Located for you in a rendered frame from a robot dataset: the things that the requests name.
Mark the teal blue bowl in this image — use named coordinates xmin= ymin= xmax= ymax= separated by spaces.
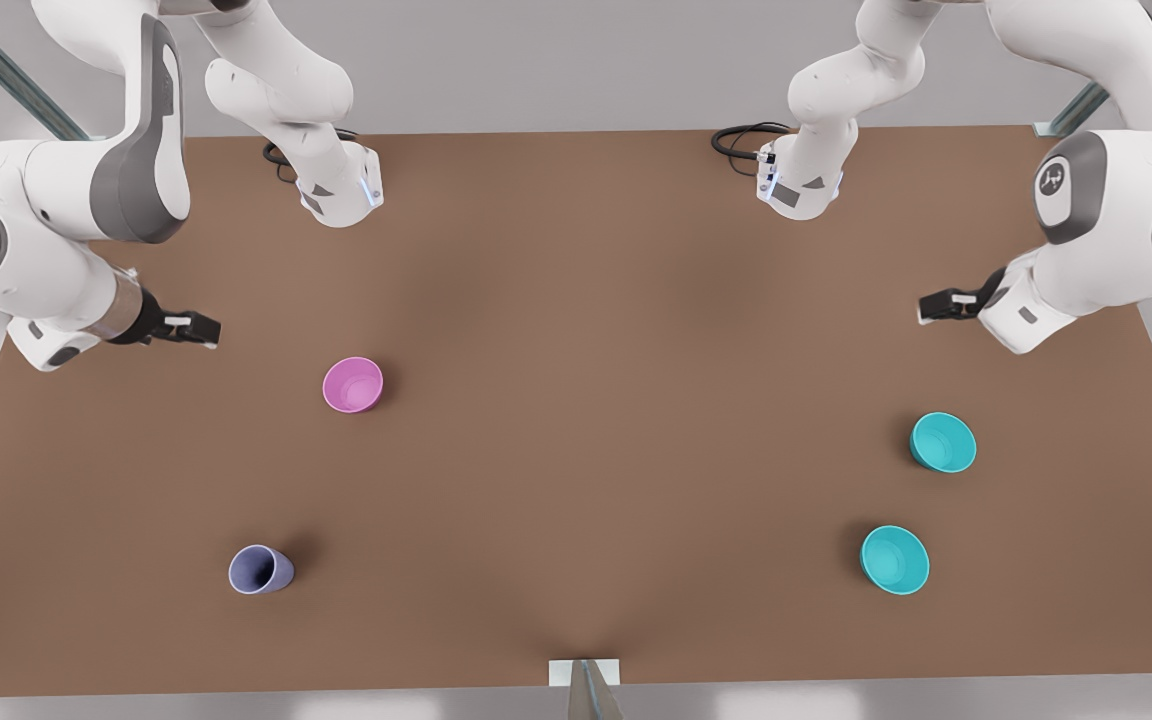
xmin=909 ymin=411 xmax=978 ymax=474
xmin=859 ymin=525 xmax=931 ymax=597

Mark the pink bowl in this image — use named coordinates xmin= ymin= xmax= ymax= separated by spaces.
xmin=322 ymin=356 xmax=385 ymax=414

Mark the lavender cup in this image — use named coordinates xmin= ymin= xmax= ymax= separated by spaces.
xmin=228 ymin=544 xmax=295 ymax=596

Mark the black cable loop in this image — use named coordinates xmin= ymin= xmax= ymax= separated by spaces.
xmin=711 ymin=122 xmax=793 ymax=179
xmin=263 ymin=128 xmax=361 ymax=185

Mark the silver frame post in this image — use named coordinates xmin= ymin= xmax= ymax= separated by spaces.
xmin=548 ymin=658 xmax=623 ymax=720
xmin=1033 ymin=0 xmax=1152 ymax=138
xmin=0 ymin=0 xmax=90 ymax=142

